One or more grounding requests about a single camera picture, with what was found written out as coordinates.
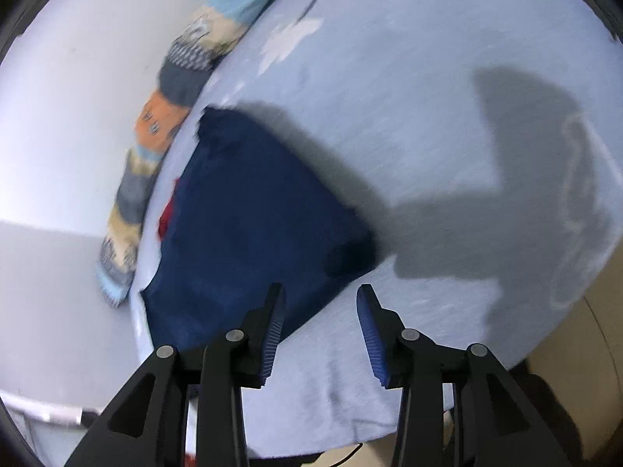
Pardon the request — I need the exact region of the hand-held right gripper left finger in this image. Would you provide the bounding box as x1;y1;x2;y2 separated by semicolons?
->
63;282;286;467

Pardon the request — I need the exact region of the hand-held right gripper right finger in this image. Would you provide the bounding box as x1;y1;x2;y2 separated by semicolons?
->
357;284;572;467

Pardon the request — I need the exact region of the navy jacket with red collar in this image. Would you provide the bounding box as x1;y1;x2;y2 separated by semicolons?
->
140;106;378;352

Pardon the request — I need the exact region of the blue cloud print bed sheet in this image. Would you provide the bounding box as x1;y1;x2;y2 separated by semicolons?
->
129;0;620;460

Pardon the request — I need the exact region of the white bar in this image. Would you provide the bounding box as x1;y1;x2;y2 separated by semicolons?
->
0;393;100;430

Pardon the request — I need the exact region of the rolled patchwork quilt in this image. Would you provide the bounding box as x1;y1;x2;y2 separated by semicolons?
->
97;0;293;308

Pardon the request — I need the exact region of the black cable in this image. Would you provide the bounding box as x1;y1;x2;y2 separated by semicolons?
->
311;442;365;467

